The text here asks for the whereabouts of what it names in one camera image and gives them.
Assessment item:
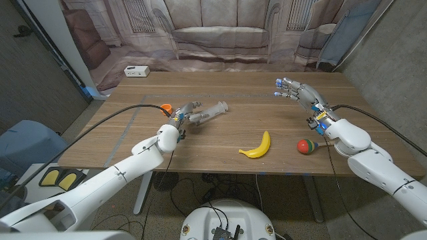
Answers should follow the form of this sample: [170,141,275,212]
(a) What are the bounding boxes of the red striped toy maraca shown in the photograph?
[296,138,336,155]

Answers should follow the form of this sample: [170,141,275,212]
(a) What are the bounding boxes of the large clear plastic syringe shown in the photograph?
[196,101,230,126]

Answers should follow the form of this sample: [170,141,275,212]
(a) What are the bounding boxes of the yellow black foot pedal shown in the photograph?
[57,170,81,191]
[39,169,61,187]

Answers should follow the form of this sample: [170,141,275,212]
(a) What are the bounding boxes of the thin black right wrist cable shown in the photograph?
[324,136,380,240]

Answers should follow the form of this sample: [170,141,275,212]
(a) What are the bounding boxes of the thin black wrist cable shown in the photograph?
[324,136,380,240]
[139,149,176,240]

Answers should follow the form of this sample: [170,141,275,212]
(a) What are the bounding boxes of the white table leg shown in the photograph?
[302,175,324,223]
[133,171,154,215]

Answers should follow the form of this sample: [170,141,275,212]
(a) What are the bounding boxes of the small black torso computer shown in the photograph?
[211,225,241,240]

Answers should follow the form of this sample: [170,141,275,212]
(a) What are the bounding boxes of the thin black left wrist cable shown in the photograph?
[139,149,176,240]

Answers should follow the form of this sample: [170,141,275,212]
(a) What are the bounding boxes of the yellow toy banana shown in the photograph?
[238,130,272,159]

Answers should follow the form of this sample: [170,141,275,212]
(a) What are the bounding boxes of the printed sofa room backdrop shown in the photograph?
[59,0,394,93]

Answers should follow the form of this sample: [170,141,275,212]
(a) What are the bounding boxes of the white power box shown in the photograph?
[123,65,151,78]

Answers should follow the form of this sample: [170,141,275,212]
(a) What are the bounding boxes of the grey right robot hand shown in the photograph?
[274,77,342,131]

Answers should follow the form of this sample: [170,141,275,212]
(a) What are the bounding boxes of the blue chair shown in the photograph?
[0,119,70,187]

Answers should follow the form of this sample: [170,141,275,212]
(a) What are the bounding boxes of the white pedal base board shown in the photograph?
[15,163,89,203]

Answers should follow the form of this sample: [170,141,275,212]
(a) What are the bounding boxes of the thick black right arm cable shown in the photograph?
[330,104,427,157]

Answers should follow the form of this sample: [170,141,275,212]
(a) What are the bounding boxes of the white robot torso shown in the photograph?
[179,199,277,240]

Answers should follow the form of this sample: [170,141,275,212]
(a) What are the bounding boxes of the person in blue jeans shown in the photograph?
[0,185,27,214]

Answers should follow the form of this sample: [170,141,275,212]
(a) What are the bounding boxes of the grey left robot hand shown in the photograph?
[166,101,214,130]

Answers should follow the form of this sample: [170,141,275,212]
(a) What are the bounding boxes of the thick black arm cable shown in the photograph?
[0,104,173,211]
[330,104,427,157]

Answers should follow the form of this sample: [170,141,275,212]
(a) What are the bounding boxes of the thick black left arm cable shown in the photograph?
[0,104,173,211]

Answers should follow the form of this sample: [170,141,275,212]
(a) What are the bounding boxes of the round black floor fan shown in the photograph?
[153,171,179,193]

